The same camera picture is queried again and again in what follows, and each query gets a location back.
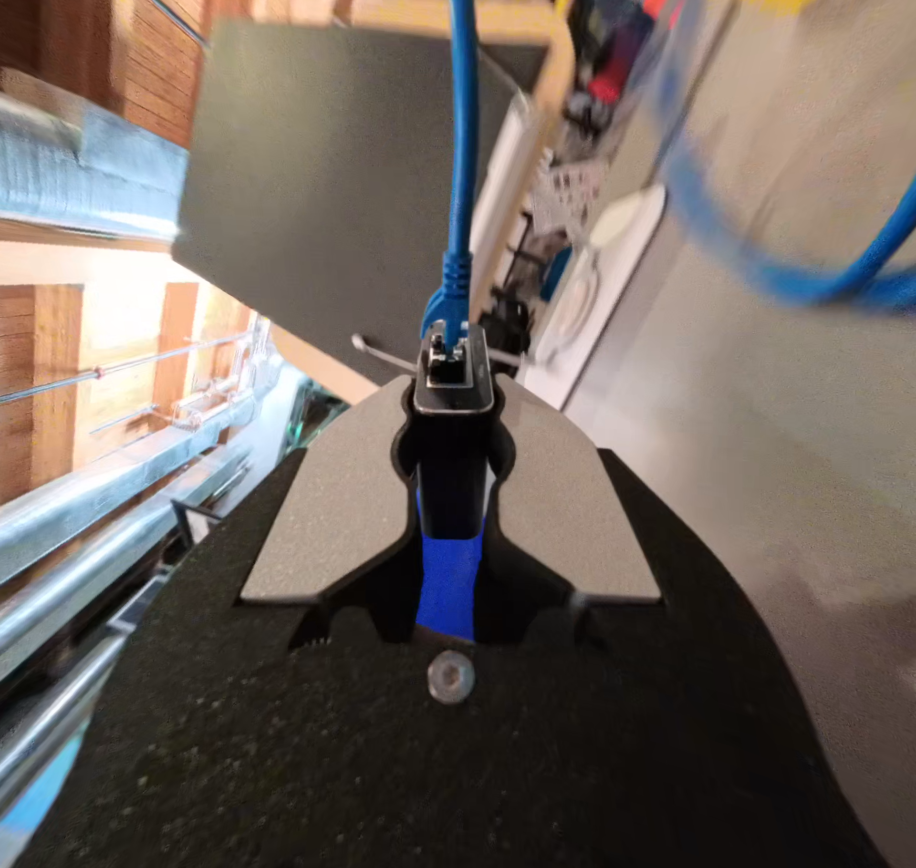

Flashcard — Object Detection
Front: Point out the silver ventilation duct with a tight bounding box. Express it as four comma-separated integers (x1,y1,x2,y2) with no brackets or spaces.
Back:
0,92,190,239

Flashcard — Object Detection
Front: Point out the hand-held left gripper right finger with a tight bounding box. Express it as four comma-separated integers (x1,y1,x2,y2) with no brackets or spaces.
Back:
476,373,663,643

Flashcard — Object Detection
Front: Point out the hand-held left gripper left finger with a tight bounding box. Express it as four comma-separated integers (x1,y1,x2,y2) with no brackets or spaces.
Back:
239,374,422,643

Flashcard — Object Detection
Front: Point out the black ethernet port adapter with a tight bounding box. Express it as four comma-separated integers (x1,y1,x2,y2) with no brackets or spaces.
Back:
411,324,496,538

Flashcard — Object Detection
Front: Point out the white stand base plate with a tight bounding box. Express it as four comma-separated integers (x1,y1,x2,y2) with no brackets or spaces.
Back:
533,185,670,411

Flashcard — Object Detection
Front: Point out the blue ethernet cable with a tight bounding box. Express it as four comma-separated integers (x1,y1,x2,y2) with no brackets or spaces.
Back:
418,0,916,354

